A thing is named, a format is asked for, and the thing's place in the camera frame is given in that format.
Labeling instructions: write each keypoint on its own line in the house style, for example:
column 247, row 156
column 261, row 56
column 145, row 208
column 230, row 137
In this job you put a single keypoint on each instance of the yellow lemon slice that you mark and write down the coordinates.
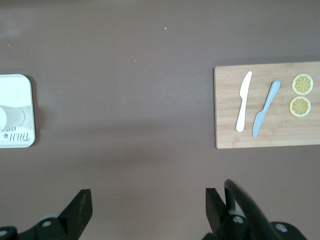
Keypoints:
column 302, row 84
column 300, row 106

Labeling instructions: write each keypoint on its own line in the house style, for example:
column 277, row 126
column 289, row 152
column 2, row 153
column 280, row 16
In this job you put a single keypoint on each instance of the grey plastic knife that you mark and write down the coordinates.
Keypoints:
column 267, row 105

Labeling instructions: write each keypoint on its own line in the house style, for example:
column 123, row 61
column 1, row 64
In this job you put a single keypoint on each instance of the cream bear print tray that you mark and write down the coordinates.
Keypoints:
column 15, row 87

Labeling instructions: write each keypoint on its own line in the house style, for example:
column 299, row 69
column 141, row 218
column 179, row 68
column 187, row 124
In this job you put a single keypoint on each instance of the bamboo cutting board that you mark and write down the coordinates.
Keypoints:
column 275, row 132

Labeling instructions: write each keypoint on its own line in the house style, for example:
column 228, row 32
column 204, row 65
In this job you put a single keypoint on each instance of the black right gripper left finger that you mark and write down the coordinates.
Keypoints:
column 75, row 215

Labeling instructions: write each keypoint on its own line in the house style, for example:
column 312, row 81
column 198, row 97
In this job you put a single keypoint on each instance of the white plastic knife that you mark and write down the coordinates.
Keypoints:
column 243, row 105

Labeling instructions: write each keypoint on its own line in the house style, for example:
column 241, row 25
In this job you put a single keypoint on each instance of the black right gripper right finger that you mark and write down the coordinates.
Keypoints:
column 215, row 212

